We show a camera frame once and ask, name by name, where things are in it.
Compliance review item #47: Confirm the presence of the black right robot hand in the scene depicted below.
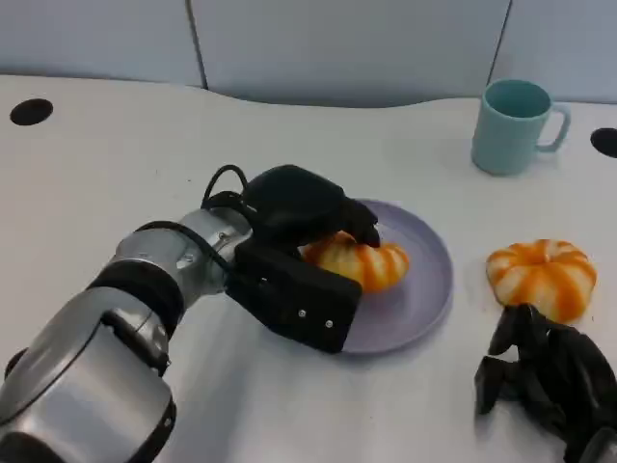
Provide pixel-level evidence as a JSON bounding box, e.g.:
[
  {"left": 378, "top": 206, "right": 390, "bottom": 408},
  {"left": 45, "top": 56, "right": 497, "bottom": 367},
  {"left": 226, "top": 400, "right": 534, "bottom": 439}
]
[{"left": 473, "top": 303, "right": 617, "bottom": 463}]

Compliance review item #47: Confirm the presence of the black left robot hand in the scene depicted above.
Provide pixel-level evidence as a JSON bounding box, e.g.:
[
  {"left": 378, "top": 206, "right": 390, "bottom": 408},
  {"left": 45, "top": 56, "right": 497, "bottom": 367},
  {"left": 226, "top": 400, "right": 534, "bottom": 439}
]
[{"left": 239, "top": 164, "right": 383, "bottom": 252}]

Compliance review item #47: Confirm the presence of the orange and white bread roll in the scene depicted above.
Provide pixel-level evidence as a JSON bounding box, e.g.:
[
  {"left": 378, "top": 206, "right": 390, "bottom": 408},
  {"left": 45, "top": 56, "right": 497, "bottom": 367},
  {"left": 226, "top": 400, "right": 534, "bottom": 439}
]
[
  {"left": 300, "top": 231, "right": 412, "bottom": 295},
  {"left": 485, "top": 238, "right": 598, "bottom": 323}
]

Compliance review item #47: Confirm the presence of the lilac plate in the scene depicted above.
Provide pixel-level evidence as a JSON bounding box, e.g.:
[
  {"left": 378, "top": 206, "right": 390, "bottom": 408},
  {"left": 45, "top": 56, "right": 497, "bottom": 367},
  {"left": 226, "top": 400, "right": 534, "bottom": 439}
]
[{"left": 332, "top": 199, "right": 455, "bottom": 356}]

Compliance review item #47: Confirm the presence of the pale green mug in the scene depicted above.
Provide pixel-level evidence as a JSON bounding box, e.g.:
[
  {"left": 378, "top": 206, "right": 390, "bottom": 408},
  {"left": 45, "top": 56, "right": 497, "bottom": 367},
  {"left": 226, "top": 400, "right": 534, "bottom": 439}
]
[{"left": 469, "top": 79, "right": 572, "bottom": 177}]

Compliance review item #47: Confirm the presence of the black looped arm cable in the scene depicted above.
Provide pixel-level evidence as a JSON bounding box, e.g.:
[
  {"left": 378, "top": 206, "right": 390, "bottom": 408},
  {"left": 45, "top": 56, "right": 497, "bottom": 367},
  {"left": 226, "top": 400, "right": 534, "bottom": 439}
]
[{"left": 199, "top": 164, "right": 252, "bottom": 213}]

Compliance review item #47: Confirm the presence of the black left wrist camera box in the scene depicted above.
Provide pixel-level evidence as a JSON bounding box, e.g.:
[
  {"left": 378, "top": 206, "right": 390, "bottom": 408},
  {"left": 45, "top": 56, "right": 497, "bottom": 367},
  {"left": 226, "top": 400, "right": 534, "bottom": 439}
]
[{"left": 225, "top": 237, "right": 364, "bottom": 355}]

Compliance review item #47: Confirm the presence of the black thin arm cable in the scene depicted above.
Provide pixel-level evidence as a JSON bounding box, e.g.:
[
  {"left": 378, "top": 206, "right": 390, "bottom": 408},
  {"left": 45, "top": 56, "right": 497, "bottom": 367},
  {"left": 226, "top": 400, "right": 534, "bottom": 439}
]
[{"left": 136, "top": 220, "right": 233, "bottom": 277}]

